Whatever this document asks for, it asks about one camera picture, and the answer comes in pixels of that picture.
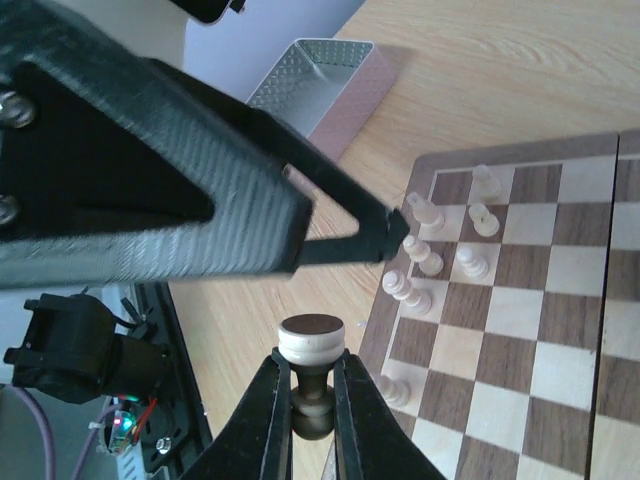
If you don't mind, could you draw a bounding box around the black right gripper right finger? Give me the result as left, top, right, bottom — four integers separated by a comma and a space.
334, 351, 444, 480

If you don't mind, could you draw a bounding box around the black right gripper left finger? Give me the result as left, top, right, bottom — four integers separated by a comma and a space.
182, 349, 293, 480

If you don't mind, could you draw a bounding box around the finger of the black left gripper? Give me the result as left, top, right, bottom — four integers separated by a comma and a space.
1, 1, 312, 289
150, 59, 410, 265

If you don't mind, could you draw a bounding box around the cream pawn felt base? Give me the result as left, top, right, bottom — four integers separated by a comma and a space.
278, 314, 345, 441

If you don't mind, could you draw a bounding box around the cream piece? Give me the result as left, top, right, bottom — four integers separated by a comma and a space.
472, 164, 501, 201

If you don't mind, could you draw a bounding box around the cream piece board corner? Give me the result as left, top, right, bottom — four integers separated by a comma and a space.
406, 192, 445, 233

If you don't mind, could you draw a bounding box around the cream pawn lower board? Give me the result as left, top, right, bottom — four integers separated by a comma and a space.
374, 375, 410, 408

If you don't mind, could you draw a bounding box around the wooden chess board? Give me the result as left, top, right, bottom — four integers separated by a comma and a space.
360, 131, 639, 479

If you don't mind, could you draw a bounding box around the cream pawn near knight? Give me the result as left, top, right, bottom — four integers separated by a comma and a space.
456, 246, 489, 279

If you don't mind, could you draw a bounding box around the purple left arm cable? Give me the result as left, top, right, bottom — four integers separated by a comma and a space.
9, 384, 59, 480

